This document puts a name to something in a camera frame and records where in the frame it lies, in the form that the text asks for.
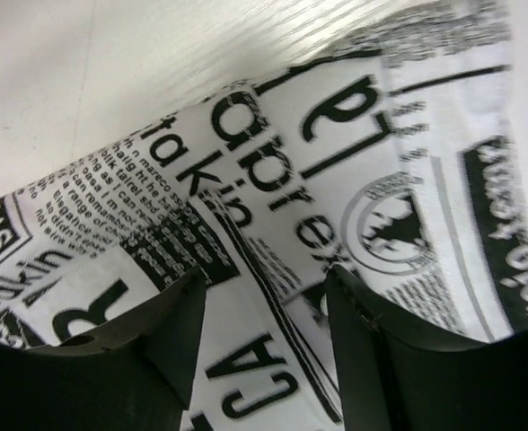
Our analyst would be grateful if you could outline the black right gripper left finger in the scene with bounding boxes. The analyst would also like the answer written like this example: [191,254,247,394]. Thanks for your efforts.
[0,269,207,430]

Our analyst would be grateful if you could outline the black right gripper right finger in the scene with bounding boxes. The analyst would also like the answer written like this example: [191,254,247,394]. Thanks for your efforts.
[324,266,528,430]

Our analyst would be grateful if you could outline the newspaper print trousers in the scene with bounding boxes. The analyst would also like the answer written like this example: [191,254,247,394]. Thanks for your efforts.
[0,1,528,430]

